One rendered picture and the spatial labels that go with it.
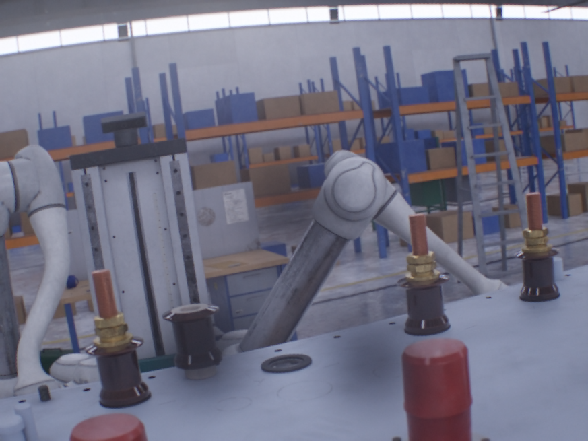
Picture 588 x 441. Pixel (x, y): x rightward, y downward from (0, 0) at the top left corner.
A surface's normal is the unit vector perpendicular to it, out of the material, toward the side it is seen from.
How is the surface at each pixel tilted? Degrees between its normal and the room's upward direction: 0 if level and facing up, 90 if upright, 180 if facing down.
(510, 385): 0
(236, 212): 90
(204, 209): 90
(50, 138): 90
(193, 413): 0
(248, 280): 90
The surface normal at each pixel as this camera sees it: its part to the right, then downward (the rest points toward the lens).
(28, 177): 0.58, -0.34
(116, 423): -0.07, -0.99
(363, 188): -0.10, 0.05
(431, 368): -0.29, 0.13
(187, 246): 0.17, 0.09
